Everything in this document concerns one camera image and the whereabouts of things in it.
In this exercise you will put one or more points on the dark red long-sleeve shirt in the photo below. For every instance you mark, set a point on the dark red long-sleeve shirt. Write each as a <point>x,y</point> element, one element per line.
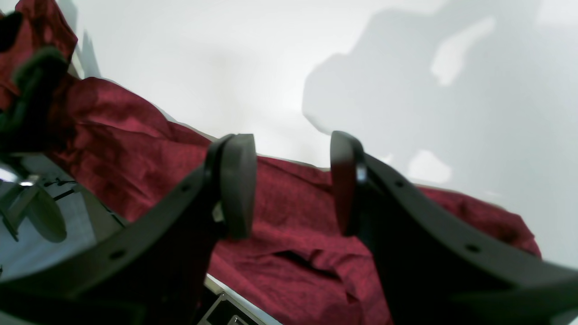
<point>295,265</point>

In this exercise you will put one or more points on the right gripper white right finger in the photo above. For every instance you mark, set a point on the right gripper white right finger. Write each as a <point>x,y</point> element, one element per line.
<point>435,269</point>

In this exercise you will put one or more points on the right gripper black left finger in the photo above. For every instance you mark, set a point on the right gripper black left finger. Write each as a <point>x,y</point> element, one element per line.
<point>153,271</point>

